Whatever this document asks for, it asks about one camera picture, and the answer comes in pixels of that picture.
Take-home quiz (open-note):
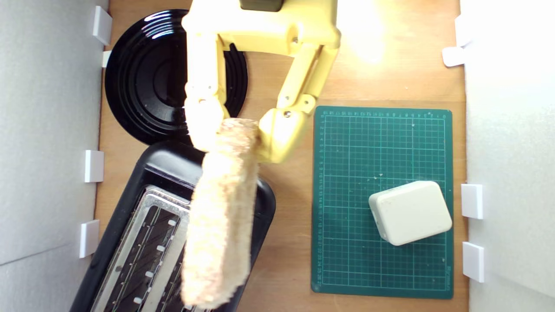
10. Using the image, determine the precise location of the white block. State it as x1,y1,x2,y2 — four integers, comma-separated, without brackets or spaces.
368,180,453,247

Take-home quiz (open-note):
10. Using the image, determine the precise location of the black two-slot toaster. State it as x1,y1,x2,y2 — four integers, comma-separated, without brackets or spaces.
69,140,277,312

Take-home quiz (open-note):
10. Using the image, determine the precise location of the green cutting mat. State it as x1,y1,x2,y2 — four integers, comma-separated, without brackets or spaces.
311,106,454,299

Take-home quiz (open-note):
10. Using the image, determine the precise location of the brown bread slice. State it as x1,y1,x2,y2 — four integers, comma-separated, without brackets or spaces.
180,118,261,309

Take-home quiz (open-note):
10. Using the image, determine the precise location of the black plate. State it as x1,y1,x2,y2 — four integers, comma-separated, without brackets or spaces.
105,9,248,147

